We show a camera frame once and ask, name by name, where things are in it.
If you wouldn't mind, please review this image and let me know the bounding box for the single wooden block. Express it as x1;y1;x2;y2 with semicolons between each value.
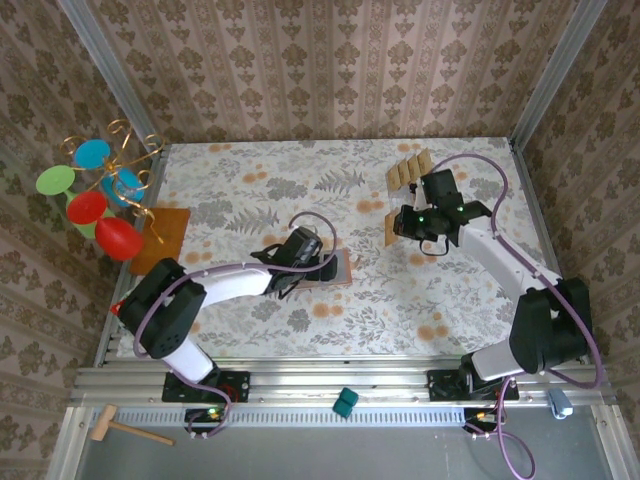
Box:
383;209;401;249

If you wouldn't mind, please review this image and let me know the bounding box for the floral tablecloth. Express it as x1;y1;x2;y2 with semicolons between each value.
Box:
115;137;576;359

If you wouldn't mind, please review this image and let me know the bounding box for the teal small box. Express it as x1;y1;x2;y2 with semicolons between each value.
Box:
332;386;360;419

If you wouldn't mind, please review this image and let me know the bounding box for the orange wooden rack base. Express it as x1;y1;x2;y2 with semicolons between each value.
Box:
128;206;193;277

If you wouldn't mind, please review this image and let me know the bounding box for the grey metal panel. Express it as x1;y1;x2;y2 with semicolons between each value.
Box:
47;405;640;480

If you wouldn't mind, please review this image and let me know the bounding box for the red plastic wine glass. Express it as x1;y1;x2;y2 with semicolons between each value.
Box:
66;191;146;262

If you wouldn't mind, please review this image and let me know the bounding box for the white blue clip device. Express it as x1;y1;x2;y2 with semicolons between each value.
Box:
546;388;575;420

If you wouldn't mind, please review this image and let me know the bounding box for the blue plastic wine glass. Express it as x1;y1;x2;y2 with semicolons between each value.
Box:
73;138;150;208

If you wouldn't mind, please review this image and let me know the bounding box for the small wooden mallet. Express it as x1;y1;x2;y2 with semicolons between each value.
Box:
90;404;177;447

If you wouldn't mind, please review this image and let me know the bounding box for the green plastic wine glass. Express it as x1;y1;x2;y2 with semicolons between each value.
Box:
35;164;109;240

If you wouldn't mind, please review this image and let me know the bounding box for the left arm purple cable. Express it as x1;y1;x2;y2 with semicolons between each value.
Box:
132;212;340;441

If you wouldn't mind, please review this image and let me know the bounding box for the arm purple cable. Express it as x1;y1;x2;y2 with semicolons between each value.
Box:
432;152;606;480
132;212;340;441

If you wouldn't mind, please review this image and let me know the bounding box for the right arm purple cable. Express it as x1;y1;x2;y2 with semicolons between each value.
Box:
432;152;606;480

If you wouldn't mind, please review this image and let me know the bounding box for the wide aluminium base rail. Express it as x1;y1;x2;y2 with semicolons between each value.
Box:
69;355;614;409

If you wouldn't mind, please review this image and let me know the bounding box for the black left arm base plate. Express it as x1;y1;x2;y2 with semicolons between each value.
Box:
161;367;252;404

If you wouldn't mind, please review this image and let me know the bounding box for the grey slotted cable duct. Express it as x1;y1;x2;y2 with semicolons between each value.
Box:
87;405;501;429

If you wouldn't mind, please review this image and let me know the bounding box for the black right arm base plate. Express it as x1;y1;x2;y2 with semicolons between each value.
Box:
426;368;521;403

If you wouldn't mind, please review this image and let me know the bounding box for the aluminium frame post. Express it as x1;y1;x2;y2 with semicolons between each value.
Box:
56;0;169;151
508;0;610;151

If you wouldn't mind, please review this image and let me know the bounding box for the gold wire glass rack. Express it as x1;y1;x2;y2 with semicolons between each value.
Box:
59;118;167;247

